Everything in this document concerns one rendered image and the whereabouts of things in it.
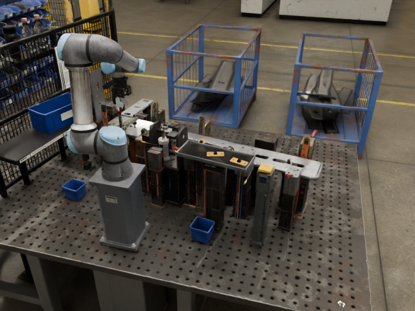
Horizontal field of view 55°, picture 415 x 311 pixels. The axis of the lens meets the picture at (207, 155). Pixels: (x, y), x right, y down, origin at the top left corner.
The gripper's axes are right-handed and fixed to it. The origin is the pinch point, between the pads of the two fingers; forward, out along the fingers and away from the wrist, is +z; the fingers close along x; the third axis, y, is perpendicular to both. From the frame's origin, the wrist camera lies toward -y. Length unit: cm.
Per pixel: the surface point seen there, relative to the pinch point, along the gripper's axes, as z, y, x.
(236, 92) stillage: 63, 4, 193
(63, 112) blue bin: 6.9, -35.9, -8.0
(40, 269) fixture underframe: 69, -10, -72
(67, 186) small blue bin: 43, -21, -31
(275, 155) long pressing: 20, 91, 18
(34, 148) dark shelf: 16, -34, -37
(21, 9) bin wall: -8, -222, 145
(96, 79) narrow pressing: -7.8, -26.6, 15.6
